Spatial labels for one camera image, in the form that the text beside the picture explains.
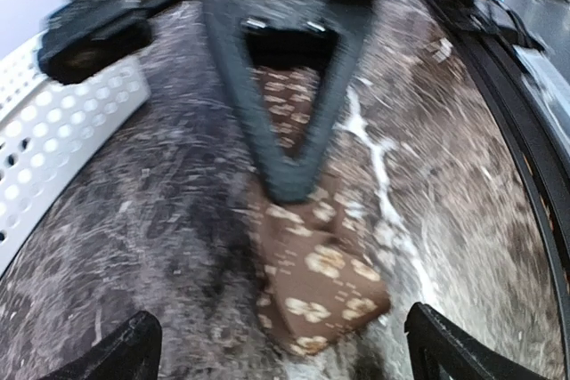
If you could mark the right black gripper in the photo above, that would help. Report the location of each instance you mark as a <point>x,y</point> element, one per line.
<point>286,64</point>

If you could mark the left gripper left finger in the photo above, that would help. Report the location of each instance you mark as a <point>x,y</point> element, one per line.
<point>131,351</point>

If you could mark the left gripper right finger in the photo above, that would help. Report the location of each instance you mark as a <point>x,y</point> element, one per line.
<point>439,349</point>

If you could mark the brown floral patterned tie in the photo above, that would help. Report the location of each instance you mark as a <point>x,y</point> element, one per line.
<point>316,283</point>

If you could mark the white perforated plastic basket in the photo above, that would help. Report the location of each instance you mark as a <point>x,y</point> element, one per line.
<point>50,131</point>

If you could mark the black curved front rail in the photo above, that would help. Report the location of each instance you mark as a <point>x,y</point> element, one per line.
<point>512,91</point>

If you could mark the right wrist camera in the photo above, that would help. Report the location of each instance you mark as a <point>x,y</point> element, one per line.
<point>86,36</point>

